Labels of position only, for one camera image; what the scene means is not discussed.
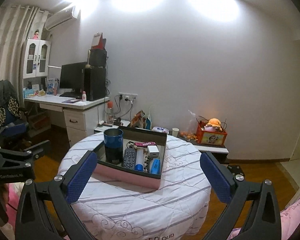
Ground blue steel cup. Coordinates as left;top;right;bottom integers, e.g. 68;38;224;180
104;128;123;165

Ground translucent tube blue cap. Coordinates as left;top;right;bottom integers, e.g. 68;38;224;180
134;148;144;172

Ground blue highlighter marker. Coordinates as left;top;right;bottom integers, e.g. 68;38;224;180
150;158;161;175

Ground pink black storage box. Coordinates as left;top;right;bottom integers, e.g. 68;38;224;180
94;126;167;190

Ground key bunch with charms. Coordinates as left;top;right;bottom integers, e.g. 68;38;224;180
126;141;156;173

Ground red toy box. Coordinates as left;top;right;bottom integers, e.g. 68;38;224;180
196;121;228;146

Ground white quilted bed cover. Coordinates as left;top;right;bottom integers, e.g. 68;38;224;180
72;136;211;239

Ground office chair with clothes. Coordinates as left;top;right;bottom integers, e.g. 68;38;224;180
0;80;51;160

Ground orange plush toy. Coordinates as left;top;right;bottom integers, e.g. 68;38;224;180
205;118;223;132

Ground clear plastic bag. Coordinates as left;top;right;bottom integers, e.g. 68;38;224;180
187;110;198;134

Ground black remote control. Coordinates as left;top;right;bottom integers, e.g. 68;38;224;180
122;148;136;170

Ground white desk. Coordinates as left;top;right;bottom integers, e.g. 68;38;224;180
24;94;110;146

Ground paper cup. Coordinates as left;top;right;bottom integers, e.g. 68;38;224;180
172;127;179;137

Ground pink blanket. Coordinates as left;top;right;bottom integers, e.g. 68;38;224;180
227;191;300;240

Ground white power adapter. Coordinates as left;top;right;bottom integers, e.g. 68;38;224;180
147;145;160;158

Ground red cap water bottle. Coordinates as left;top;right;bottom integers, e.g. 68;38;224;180
106;101;114;124

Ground pink white bottle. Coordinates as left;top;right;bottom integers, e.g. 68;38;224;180
82;91;87;102

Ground snack bags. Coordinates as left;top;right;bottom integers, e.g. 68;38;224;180
130;111;152;130

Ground black computer tower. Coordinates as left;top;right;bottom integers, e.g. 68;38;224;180
82;67;106;101

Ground black computer monitor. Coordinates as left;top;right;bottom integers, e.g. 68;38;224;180
59;62;87;93

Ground white glass-door cabinet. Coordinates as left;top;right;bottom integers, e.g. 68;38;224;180
21;39;51;79

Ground black speaker box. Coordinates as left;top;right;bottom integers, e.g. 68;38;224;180
88;49;107;68

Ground white air conditioner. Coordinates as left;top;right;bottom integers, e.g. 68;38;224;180
45;6;80;31

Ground wall power socket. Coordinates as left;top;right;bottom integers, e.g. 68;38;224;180
118;93;138;101

